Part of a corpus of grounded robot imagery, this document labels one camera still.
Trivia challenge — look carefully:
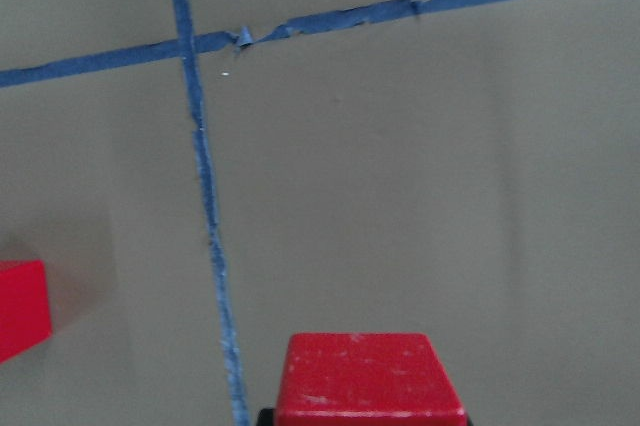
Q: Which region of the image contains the red block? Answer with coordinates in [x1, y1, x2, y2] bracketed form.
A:
[0, 260, 52, 363]
[274, 332, 469, 426]

